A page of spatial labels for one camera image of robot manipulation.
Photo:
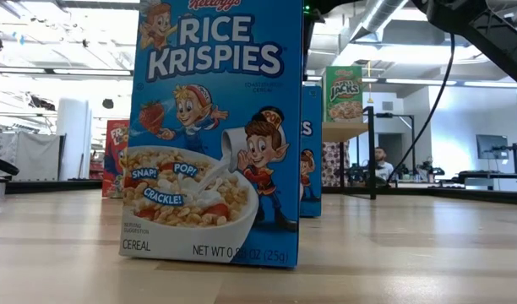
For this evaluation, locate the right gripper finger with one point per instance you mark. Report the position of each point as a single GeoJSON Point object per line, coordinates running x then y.
{"type": "Point", "coordinates": [307, 57]}

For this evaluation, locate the green Apple Jacks cereal box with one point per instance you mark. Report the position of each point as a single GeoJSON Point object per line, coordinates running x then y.
{"type": "Point", "coordinates": [344, 95]}

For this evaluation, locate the blue Rice Krispies cereal box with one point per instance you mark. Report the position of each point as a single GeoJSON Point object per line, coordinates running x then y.
{"type": "Point", "coordinates": [216, 126]}
{"type": "Point", "coordinates": [311, 177]}

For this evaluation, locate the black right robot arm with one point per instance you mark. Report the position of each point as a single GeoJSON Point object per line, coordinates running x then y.
{"type": "Point", "coordinates": [495, 38]}

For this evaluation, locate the wooden shelf with black legs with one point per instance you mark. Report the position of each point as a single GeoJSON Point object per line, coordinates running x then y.
{"type": "Point", "coordinates": [343, 131]}

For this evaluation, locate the red Froot Loops cereal box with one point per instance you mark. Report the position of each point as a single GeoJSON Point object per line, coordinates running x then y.
{"type": "Point", "coordinates": [112, 169]}

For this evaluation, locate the dotted patterned panel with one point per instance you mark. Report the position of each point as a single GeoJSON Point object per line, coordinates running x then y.
{"type": "Point", "coordinates": [332, 164]}

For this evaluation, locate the long ceiling light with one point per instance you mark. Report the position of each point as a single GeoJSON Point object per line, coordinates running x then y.
{"type": "Point", "coordinates": [431, 82]}

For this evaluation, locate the person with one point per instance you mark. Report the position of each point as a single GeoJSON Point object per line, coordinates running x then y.
{"type": "Point", "coordinates": [384, 166]}

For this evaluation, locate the computer monitor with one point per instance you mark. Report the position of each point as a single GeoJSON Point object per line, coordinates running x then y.
{"type": "Point", "coordinates": [493, 147]}

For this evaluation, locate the black desk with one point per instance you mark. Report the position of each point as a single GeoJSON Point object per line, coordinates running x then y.
{"type": "Point", "coordinates": [486, 175]}

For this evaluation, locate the white cylinder column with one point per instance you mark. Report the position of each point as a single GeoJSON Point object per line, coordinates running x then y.
{"type": "Point", "coordinates": [74, 139]}

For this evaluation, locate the white draped table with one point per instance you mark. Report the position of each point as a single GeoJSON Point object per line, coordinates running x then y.
{"type": "Point", "coordinates": [34, 156]}

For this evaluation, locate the silver ventilation duct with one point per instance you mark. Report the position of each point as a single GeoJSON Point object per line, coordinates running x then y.
{"type": "Point", "coordinates": [381, 12]}

